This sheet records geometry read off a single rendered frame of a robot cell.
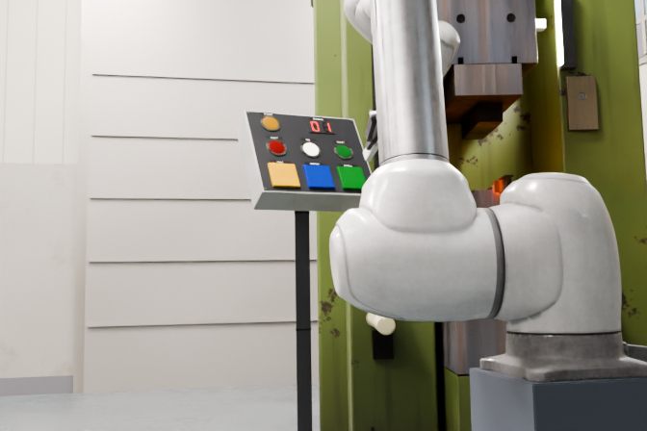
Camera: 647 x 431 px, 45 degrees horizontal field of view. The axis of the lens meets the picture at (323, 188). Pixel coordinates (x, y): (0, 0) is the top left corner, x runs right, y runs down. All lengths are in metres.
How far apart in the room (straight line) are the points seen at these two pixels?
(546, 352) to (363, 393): 1.40
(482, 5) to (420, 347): 1.05
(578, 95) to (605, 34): 0.23
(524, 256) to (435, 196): 0.14
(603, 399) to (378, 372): 1.42
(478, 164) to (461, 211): 1.79
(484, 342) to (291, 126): 0.80
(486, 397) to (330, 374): 1.75
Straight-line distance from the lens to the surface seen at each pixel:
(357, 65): 2.51
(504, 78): 2.42
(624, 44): 2.70
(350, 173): 2.14
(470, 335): 2.26
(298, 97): 6.06
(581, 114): 2.58
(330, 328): 2.86
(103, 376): 5.83
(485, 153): 2.85
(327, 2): 3.04
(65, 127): 5.97
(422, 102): 1.13
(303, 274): 2.18
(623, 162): 2.62
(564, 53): 2.60
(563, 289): 1.08
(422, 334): 2.44
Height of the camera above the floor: 0.73
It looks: 7 degrees up
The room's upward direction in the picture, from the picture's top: 1 degrees counter-clockwise
